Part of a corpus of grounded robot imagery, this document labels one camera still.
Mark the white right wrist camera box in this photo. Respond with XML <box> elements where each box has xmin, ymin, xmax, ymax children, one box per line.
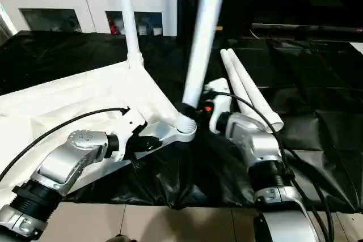
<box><xmin>202</xmin><ymin>78</ymin><xmax>235</xmax><ymax>135</ymax></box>

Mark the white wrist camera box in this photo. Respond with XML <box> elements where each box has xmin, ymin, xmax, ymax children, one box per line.
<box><xmin>115</xmin><ymin>108</ymin><xmax>150</xmax><ymax>162</ymax></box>
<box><xmin>202</xmin><ymin>78</ymin><xmax>235</xmax><ymax>135</ymax></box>

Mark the white plastic table leg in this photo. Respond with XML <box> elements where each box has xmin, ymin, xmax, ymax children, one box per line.
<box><xmin>226</xmin><ymin>48</ymin><xmax>285</xmax><ymax>133</ymax></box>
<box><xmin>116</xmin><ymin>0</ymin><xmax>146</xmax><ymax>70</ymax></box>
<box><xmin>180</xmin><ymin>0</ymin><xmax>231</xmax><ymax>125</ymax></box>
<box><xmin>220</xmin><ymin>49</ymin><xmax>257</xmax><ymax>116</ymax></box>

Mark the dark grey curtain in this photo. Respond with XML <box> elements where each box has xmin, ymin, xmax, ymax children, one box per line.
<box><xmin>0</xmin><ymin>3</ymin><xmax>18</xmax><ymax>45</ymax></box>

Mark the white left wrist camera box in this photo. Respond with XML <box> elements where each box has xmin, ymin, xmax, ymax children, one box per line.
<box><xmin>115</xmin><ymin>108</ymin><xmax>150</xmax><ymax>162</ymax></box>

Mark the white plastic table top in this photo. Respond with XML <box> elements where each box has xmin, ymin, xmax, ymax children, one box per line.
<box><xmin>0</xmin><ymin>55</ymin><xmax>200</xmax><ymax>198</ymax></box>

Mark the white glass-door cabinet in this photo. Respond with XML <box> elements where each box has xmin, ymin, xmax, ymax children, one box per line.
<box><xmin>0</xmin><ymin>0</ymin><xmax>180</xmax><ymax>38</ymax></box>

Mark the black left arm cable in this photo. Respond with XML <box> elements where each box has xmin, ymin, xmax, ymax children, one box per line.
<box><xmin>0</xmin><ymin>107</ymin><xmax>130</xmax><ymax>184</ymax></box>

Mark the black plastic mat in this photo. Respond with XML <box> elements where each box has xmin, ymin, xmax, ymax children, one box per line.
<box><xmin>0</xmin><ymin>29</ymin><xmax>363</xmax><ymax>214</ymax></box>

